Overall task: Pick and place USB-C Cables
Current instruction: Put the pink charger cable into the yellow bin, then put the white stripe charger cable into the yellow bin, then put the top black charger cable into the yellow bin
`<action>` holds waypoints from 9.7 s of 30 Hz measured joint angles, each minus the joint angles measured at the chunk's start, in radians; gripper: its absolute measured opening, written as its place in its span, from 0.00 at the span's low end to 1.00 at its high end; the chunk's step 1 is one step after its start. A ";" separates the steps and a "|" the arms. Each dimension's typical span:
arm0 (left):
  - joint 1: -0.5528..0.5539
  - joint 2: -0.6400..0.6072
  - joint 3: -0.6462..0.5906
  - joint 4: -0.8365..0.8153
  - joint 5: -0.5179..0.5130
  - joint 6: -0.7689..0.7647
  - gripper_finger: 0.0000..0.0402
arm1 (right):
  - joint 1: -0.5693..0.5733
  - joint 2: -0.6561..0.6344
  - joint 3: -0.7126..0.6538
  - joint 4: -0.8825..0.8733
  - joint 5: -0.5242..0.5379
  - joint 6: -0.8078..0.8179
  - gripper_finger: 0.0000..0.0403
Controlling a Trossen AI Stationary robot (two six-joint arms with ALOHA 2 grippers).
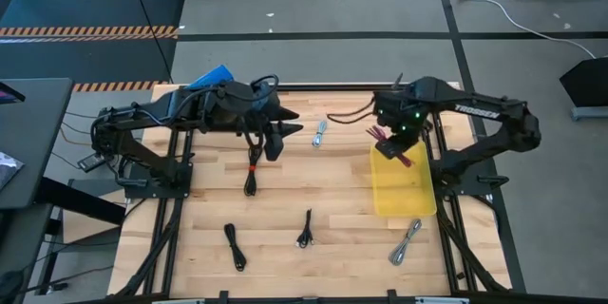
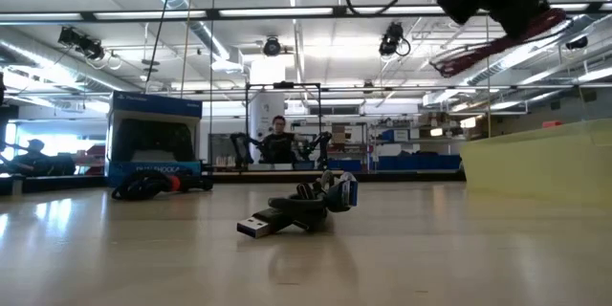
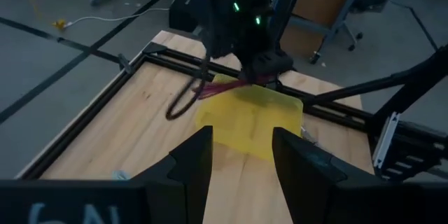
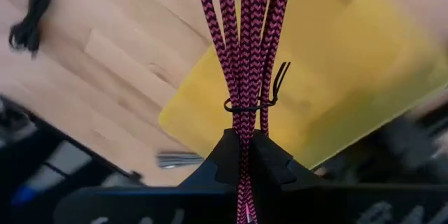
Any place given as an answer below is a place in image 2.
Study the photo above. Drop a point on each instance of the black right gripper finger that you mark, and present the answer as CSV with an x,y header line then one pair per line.
x,y
515,16
534,6

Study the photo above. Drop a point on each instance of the black background robot arm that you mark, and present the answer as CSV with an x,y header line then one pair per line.
x,y
239,146
322,143

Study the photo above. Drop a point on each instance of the yellow translucent plastic bin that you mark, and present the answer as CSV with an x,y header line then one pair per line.
x,y
535,167

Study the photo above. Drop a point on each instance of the metal shelf rack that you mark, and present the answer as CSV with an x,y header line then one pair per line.
x,y
406,141

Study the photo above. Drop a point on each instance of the blue storage bin row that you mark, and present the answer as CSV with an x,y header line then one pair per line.
x,y
421,161

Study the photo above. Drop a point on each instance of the black overhead light bar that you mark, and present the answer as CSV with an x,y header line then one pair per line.
x,y
275,12

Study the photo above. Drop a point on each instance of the person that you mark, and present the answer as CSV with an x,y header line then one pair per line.
x,y
278,146
36,146

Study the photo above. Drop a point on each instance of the blue cardboard product box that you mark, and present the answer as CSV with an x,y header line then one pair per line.
x,y
153,104

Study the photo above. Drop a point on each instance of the black ceiling-hung device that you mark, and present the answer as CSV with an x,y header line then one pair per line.
x,y
81,42

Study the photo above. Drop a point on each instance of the black ceiling-hung camera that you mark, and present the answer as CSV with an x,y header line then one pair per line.
x,y
392,38

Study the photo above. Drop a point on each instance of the black aluminium table frame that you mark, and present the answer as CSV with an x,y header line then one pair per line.
x,y
406,177

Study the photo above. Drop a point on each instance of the black round overhead camera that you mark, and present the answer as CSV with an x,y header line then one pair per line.
x,y
272,47

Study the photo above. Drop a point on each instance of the black background rig frame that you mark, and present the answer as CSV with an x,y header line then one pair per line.
x,y
282,84

